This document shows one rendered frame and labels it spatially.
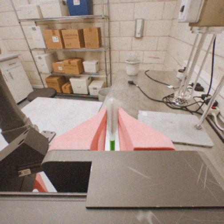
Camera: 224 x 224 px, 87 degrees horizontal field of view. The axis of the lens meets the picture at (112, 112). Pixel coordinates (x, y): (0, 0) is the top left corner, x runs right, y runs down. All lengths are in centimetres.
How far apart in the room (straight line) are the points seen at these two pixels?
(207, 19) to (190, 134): 40
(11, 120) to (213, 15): 60
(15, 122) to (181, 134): 61
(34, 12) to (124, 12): 140
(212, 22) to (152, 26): 207
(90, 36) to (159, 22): 112
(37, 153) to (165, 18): 247
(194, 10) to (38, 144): 45
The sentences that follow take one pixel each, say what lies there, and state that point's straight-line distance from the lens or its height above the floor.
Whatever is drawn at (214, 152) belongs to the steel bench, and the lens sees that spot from 61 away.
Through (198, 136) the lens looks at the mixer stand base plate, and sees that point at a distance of 63.
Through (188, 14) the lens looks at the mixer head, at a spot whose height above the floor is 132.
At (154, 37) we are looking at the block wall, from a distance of 250.
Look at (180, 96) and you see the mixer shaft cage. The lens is 52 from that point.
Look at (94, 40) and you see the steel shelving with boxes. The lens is 224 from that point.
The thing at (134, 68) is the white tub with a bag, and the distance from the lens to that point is 117.
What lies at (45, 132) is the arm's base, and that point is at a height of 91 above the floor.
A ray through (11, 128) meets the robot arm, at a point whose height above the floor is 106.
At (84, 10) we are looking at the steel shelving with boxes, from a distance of 230.
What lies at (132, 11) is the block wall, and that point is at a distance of 249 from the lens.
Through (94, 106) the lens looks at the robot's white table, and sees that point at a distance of 73.
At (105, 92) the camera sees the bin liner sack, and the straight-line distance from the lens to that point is 210.
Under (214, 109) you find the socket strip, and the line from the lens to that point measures 80.
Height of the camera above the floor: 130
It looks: 36 degrees down
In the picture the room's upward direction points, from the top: 2 degrees counter-clockwise
